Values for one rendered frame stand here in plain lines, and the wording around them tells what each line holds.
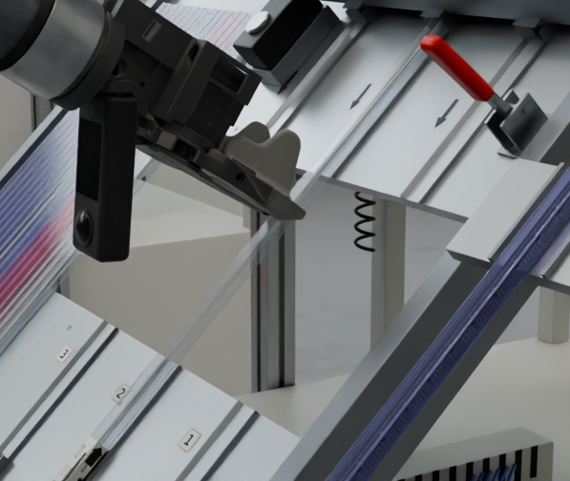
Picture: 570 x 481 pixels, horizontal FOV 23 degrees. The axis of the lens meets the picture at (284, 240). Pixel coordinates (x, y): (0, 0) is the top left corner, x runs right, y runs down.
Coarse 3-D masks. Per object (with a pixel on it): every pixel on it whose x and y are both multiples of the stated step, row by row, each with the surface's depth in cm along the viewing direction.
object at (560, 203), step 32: (544, 224) 72; (512, 256) 72; (480, 288) 72; (512, 288) 72; (480, 320) 71; (448, 352) 70; (416, 384) 70; (384, 416) 70; (416, 416) 70; (352, 448) 69; (384, 448) 69; (352, 480) 68
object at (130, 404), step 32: (416, 64) 106; (384, 96) 105; (352, 128) 104; (320, 160) 104; (288, 224) 103; (256, 256) 102; (224, 288) 101; (192, 320) 101; (160, 352) 101; (160, 384) 100; (128, 416) 99
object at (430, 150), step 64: (192, 0) 143; (256, 0) 133; (320, 64) 116; (384, 64) 110; (512, 64) 99; (320, 128) 110; (384, 128) 104; (448, 128) 98; (384, 192) 98; (448, 192) 93
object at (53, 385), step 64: (64, 320) 116; (0, 384) 116; (64, 384) 109; (128, 384) 103; (192, 384) 98; (0, 448) 108; (64, 448) 103; (128, 448) 98; (192, 448) 93; (256, 448) 89
